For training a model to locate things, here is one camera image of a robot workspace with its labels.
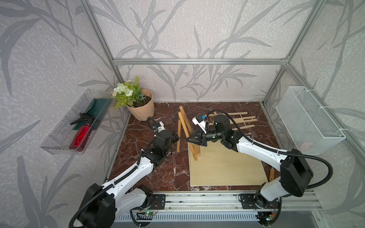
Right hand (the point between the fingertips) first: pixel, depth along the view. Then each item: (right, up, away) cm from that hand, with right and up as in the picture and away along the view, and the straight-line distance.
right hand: (187, 139), depth 70 cm
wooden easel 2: (+38, +8, +38) cm, 54 cm away
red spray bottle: (-44, +2, -12) cm, 46 cm away
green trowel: (-46, +15, +1) cm, 49 cm away
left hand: (-6, +3, +11) cm, 13 cm away
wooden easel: (-2, +10, -4) cm, 11 cm away
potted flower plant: (-35, +21, +32) cm, 52 cm away
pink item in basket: (+60, -4, +1) cm, 60 cm away
